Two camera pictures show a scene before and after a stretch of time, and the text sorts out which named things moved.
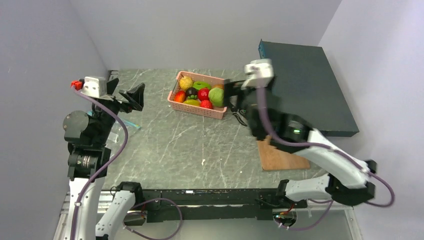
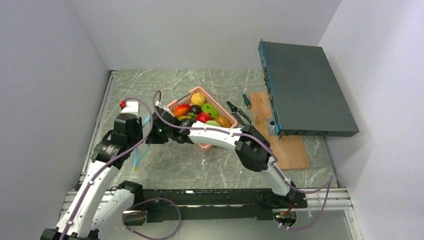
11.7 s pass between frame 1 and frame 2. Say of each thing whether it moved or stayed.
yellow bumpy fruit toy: moved
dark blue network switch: stayed
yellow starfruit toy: moved
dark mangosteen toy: moved
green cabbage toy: moved
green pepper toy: moved
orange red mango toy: moved
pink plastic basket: moved
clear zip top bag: moved
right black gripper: moved
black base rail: stayed
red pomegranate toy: moved
